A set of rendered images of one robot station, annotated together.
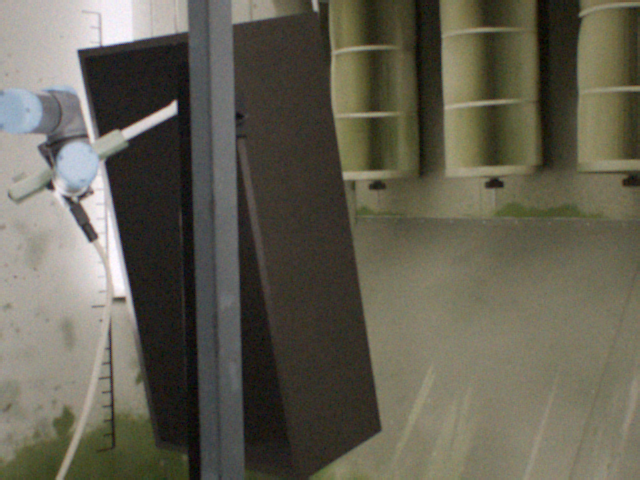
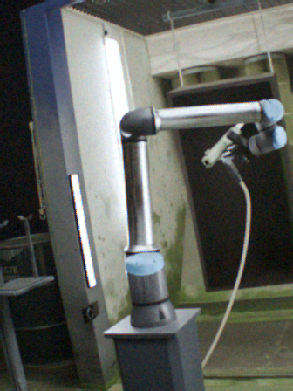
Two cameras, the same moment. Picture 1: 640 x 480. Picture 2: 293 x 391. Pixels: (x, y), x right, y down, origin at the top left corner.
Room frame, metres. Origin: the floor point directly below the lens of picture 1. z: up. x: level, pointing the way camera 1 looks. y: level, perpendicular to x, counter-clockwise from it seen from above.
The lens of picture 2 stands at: (0.46, 1.94, 1.25)
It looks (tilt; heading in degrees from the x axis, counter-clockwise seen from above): 3 degrees down; 337
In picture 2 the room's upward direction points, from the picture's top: 9 degrees counter-clockwise
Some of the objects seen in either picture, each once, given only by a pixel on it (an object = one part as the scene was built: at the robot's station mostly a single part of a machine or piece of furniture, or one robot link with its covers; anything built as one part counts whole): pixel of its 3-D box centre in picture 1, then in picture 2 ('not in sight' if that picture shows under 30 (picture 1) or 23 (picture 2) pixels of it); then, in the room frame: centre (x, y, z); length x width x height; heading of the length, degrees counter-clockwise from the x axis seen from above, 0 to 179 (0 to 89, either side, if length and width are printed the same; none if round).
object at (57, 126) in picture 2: not in sight; (65, 199); (3.34, 1.21, 1.14); 0.18 x 0.18 x 2.29; 43
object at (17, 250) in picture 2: not in sight; (40, 298); (4.12, 1.33, 0.44); 0.59 x 0.58 x 0.89; 23
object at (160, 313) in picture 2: not in sight; (152, 309); (2.35, 1.19, 0.69); 0.19 x 0.19 x 0.10
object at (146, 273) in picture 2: not in sight; (146, 277); (2.36, 1.19, 0.83); 0.17 x 0.15 x 0.18; 161
